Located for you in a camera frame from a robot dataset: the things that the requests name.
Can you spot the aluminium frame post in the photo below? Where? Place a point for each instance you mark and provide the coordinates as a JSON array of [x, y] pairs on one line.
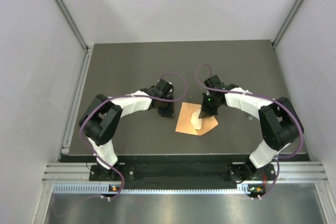
[[294, 10], [71, 23]]

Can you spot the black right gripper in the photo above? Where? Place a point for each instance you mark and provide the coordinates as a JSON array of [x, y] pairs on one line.
[[206, 112]]

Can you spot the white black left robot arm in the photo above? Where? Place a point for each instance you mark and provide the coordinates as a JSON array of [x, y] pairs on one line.
[[100, 121]]

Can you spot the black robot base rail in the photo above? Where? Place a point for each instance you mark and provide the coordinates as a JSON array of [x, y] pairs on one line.
[[178, 173]]

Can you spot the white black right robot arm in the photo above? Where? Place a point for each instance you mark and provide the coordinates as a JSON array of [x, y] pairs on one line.
[[280, 125]]

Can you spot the right aluminium frame post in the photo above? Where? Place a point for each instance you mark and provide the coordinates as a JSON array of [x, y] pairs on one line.
[[294, 10]]

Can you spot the cream paper letter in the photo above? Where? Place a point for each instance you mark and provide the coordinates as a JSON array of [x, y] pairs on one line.
[[195, 120]]

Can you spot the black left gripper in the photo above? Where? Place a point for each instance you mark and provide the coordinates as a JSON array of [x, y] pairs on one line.
[[169, 113]]

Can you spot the aluminium base profile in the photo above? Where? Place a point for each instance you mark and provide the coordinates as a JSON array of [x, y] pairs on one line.
[[290, 172]]

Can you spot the left aluminium frame post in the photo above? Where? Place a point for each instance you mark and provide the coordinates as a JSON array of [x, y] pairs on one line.
[[71, 23]]

